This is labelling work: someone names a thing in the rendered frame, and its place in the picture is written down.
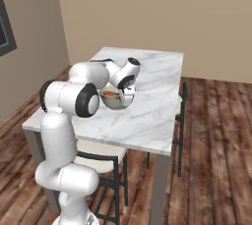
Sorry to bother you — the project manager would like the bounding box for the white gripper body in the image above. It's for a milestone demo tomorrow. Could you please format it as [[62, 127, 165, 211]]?
[[119, 84, 137, 107]]

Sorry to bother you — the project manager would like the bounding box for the metal bowl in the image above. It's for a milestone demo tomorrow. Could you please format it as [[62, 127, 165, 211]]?
[[98, 84, 136, 111]]

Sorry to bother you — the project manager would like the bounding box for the orange food in bowl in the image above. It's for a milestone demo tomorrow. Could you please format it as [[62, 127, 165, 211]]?
[[101, 89, 120, 98]]

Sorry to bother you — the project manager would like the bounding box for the marble dining counter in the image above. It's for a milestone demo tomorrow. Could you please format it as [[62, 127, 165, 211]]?
[[22, 45, 185, 225]]

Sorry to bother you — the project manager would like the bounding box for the black stool with cream seat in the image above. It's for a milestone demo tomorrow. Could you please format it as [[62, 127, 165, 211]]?
[[72, 138, 130, 225], [145, 81, 189, 179]]

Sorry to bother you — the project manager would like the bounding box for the dark grey window frame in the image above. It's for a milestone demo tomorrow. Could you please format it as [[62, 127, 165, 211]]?
[[0, 0, 19, 57]]

